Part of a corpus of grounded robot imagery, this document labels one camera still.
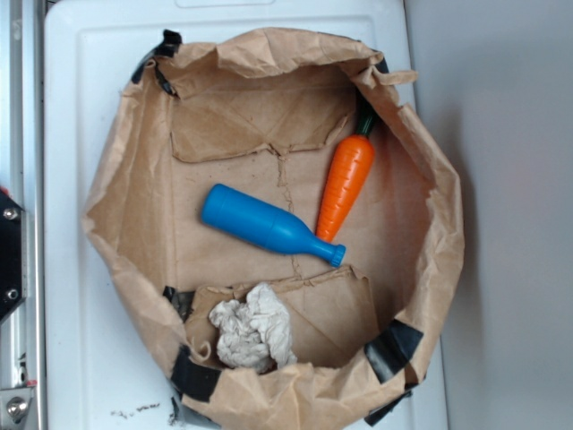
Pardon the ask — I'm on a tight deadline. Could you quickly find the blue plastic bottle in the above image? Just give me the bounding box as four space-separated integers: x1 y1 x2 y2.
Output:
201 184 346 268

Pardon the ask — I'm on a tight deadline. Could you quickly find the orange toy carrot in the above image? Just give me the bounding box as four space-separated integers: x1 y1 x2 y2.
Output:
315 103 377 242

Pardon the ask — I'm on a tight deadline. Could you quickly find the brown paper bag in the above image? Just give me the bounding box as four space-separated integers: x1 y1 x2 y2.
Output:
82 28 465 429

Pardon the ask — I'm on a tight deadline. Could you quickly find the crumpled white paper towel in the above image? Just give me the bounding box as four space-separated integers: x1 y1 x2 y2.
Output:
209 282 297 374

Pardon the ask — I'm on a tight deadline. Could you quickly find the white plastic bin lid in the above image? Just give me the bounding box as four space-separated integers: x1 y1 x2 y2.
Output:
43 0 450 430

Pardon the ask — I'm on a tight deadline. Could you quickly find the black mounting bracket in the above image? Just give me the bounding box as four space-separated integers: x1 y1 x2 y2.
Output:
0 186 26 324

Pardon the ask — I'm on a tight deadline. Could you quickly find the metal frame rail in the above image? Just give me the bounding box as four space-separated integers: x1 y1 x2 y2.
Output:
1 1 47 429

